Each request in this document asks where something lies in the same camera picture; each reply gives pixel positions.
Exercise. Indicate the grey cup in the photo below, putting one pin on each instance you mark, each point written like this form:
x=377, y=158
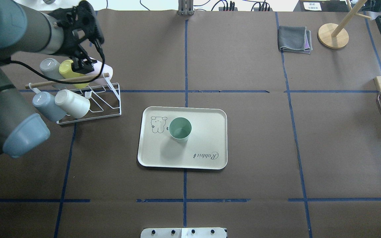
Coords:
x=50, y=68

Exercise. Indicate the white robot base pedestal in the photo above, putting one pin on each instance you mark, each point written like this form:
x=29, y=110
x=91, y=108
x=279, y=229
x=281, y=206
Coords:
x=183, y=232

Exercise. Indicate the white wire cup rack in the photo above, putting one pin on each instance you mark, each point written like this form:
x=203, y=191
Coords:
x=105, y=101

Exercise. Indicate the light blue cup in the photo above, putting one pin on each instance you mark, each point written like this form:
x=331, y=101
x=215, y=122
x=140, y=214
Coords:
x=44, y=102

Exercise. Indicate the cream rabbit tray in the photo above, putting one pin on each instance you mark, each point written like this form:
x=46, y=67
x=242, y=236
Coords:
x=205, y=148

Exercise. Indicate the pink cup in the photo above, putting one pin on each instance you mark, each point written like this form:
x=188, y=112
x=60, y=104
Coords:
x=97, y=65

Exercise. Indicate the beige cup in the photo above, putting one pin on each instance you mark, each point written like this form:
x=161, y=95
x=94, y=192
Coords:
x=73, y=104

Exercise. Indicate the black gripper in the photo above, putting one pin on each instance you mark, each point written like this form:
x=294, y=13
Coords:
x=68, y=43

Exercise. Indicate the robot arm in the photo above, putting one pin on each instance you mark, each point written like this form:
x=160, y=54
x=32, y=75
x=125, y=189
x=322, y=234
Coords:
x=58, y=33

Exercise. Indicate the mint green cup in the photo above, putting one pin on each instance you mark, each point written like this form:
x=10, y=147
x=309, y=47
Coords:
x=180, y=129

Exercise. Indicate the aluminium frame post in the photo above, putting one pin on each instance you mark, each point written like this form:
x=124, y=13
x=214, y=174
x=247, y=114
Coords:
x=185, y=8

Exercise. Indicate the wooden mug tree stand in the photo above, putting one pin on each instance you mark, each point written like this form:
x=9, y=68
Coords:
x=333, y=35

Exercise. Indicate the grey folded cloth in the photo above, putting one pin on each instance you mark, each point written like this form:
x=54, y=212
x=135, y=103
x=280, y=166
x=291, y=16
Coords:
x=296, y=39

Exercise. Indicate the yellow cup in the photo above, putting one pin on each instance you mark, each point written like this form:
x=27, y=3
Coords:
x=66, y=70

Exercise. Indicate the wooden rack handle rod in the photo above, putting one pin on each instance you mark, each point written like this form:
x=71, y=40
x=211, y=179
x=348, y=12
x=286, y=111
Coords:
x=73, y=80

